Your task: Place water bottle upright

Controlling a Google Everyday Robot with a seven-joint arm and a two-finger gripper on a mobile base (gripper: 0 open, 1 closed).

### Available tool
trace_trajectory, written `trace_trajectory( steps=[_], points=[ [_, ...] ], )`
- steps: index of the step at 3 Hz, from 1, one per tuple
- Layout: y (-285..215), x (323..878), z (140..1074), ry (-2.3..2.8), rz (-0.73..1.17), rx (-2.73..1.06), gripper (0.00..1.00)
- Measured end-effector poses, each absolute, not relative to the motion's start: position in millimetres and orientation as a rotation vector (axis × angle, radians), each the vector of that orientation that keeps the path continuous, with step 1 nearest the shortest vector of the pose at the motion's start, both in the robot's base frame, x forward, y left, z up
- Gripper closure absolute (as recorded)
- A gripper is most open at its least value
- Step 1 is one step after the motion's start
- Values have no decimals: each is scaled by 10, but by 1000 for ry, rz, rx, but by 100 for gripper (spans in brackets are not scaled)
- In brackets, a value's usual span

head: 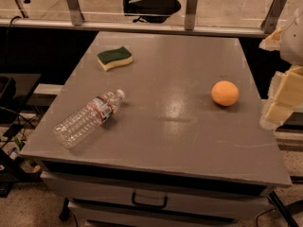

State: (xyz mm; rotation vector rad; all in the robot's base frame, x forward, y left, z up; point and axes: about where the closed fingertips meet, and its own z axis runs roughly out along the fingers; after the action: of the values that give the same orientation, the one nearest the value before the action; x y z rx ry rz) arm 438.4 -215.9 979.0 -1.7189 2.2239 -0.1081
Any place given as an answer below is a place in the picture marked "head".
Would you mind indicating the black office chair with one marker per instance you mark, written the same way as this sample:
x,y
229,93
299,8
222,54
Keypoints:
x,y
151,11

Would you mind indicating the green and yellow sponge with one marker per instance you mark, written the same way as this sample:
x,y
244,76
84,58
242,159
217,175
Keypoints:
x,y
114,58

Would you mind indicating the black side table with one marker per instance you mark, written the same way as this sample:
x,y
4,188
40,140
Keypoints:
x,y
16,90

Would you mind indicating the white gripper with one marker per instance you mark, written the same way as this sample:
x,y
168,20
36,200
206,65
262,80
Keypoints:
x,y
292,44

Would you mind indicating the clear plastic water bottle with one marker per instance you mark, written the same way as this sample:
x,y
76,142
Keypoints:
x,y
78,125

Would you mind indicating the grey drawer cabinet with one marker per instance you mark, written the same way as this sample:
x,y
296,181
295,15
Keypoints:
x,y
215,164

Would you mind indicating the black drawer handle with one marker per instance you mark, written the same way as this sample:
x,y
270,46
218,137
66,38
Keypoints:
x,y
149,202

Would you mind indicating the metal railing with posts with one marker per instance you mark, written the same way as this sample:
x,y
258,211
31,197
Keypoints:
x,y
228,18

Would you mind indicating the orange fruit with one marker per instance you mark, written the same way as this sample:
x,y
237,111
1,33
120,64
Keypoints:
x,y
225,93

